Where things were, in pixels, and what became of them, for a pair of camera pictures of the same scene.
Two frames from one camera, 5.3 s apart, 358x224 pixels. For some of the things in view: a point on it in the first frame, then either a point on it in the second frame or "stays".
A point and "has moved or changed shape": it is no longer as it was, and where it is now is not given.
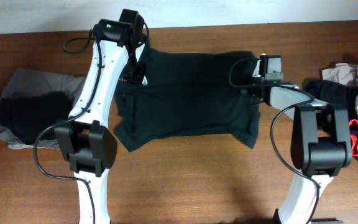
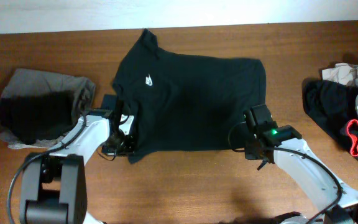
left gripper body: [137, 73] -> [122, 146]
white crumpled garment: [346, 74] stays
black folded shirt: [31, 116] stays
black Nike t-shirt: [188, 93] has moved or changed shape
